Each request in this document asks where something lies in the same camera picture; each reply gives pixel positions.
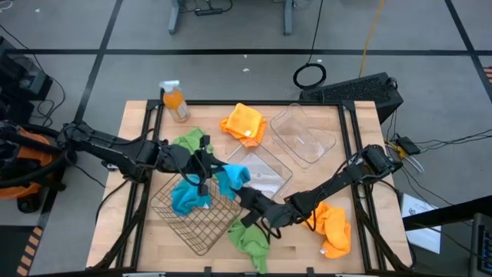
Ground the white paper sheet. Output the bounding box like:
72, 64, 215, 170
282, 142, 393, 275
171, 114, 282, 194
400, 192, 443, 255

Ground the gray desk leg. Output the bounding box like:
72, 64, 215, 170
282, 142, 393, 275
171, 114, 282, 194
283, 0, 295, 37
168, 0, 184, 35

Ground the orange liquid spray bottle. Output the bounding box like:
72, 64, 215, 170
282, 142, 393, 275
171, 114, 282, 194
158, 79, 191, 124

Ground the blue microfiber towel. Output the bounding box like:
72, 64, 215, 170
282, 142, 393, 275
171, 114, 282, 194
170, 174, 213, 217
214, 163, 251, 202

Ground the black perforated computer case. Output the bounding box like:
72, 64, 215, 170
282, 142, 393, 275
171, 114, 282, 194
298, 72, 404, 125

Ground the clear plastic bin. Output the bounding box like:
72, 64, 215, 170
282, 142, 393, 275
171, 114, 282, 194
269, 102, 337, 170
226, 138, 294, 202

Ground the metal wire basket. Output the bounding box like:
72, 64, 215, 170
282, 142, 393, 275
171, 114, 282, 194
149, 172, 243, 258

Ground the black power adapter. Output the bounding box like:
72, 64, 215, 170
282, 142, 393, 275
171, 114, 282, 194
395, 135, 422, 156

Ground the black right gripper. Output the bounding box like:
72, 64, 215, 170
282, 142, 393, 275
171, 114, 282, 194
234, 187, 304, 230

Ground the black equipment stack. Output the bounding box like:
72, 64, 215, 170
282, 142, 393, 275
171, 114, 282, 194
0, 36, 54, 126

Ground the orange and black vacuum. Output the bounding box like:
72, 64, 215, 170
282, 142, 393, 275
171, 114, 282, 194
0, 118, 76, 215

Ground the green microfiber towel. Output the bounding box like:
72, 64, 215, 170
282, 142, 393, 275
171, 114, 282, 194
171, 127, 214, 155
227, 218, 271, 275

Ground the black power strip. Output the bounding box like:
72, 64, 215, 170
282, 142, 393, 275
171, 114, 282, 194
194, 7, 224, 17

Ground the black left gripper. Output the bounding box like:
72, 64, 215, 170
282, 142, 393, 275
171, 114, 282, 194
157, 134, 228, 197

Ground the coiled black cable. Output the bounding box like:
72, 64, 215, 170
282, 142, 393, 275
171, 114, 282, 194
292, 0, 327, 92

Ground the orange microfiber towel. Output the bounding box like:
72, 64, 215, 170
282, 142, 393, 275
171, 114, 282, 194
218, 102, 268, 148
303, 202, 352, 260

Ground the gray device with blue buttons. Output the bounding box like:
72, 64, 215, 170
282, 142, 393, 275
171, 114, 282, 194
467, 212, 492, 277

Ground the yellow extension cable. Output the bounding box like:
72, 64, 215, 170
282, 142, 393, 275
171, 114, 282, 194
357, 0, 387, 78

